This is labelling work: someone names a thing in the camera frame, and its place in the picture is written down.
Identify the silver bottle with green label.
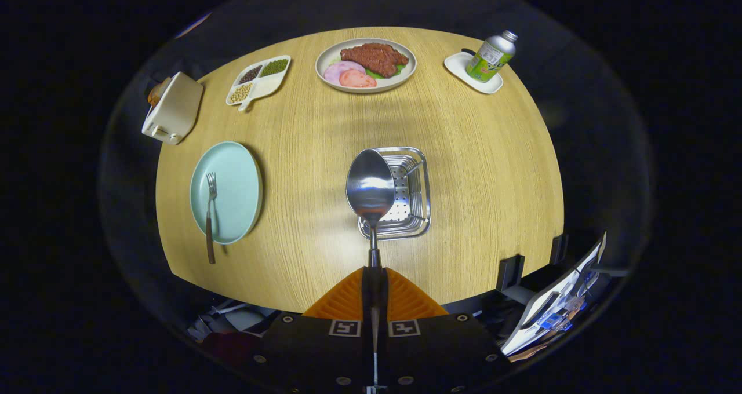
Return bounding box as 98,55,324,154
465,30,518,83

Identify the metal spoon with wooden handle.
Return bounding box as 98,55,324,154
346,149,397,390

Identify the cream white toaster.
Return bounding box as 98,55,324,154
141,71,205,145

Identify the grey white equipment pile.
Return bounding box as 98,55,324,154
185,301,279,348

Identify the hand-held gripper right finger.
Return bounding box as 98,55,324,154
376,267,511,393

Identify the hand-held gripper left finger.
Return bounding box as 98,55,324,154
246,267,374,393

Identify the green lettuce leaf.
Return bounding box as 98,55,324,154
365,63,406,81

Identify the black table clamp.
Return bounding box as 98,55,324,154
549,232,570,265
496,254,525,293

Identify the brown toast slice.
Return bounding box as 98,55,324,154
147,77,172,107

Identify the white flat panel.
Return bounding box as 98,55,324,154
501,232,608,357

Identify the light blue plate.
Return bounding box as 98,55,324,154
190,141,264,245

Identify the white divided dish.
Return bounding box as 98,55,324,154
225,55,292,112

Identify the salmon pink ham slice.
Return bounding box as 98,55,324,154
339,69,377,89

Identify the metal fork with wooden handle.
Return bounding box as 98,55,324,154
205,172,218,265

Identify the white round food plate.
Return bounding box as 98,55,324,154
315,38,417,94

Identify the metal wire basket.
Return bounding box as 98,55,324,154
358,147,431,241

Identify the white square coaster tray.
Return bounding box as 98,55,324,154
444,51,504,95

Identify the light pink ham slice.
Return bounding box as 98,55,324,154
323,61,366,86

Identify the brown steak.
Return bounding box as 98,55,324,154
340,42,409,79

